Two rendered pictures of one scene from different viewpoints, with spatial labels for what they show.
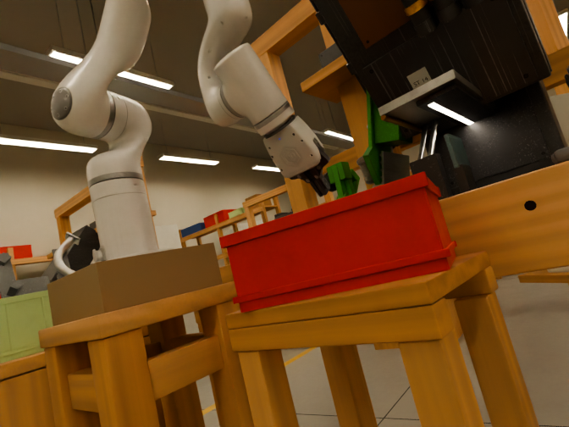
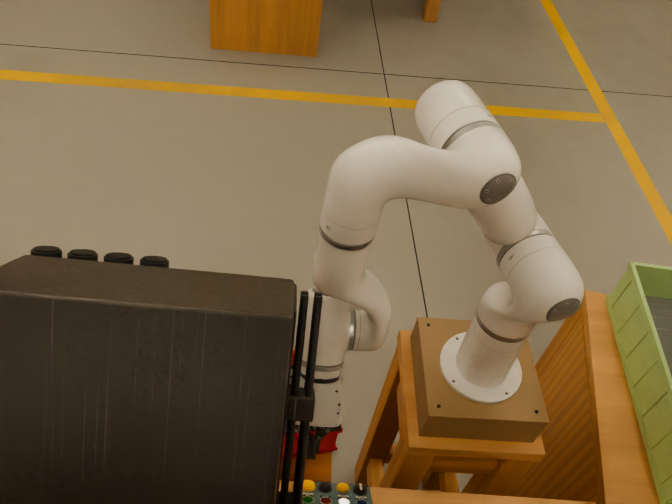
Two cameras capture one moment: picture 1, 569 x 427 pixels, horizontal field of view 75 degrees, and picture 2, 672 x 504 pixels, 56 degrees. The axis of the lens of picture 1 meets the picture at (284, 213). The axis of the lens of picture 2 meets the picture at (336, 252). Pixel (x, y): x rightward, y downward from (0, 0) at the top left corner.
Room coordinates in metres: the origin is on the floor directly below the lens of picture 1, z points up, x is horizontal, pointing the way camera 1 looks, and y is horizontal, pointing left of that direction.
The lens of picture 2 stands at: (1.14, -0.51, 2.17)
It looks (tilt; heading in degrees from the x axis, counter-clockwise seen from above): 48 degrees down; 133
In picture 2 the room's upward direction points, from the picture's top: 10 degrees clockwise
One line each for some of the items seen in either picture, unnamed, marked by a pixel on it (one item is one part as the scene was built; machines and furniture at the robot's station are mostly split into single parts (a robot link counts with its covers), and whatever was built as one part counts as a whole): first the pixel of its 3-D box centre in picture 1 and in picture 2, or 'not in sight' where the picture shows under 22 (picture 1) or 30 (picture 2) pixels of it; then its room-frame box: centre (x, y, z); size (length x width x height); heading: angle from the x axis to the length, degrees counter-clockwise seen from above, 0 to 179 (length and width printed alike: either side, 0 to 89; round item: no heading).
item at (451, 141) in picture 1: (462, 166); not in sight; (0.80, -0.40, 0.97); 0.10 x 0.02 x 0.14; 140
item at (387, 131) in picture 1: (389, 120); not in sight; (0.98, -0.34, 1.17); 0.13 x 0.12 x 0.20; 50
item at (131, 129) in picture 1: (118, 141); (529, 294); (0.86, 0.35, 1.25); 0.19 x 0.12 x 0.24; 156
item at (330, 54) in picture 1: (339, 54); not in sight; (1.34, -0.36, 1.59); 0.15 x 0.07 x 0.07; 50
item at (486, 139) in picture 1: (488, 135); not in sight; (1.02, -0.61, 1.07); 0.30 x 0.18 x 0.34; 50
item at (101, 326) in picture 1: (142, 313); (466, 392); (0.84, 0.36, 0.83); 0.32 x 0.32 x 0.04; 51
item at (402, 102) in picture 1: (446, 112); not in sight; (0.85, -0.43, 1.11); 0.39 x 0.16 x 0.03; 140
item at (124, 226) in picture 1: (124, 224); (491, 344); (0.84, 0.37, 1.04); 0.19 x 0.19 x 0.18
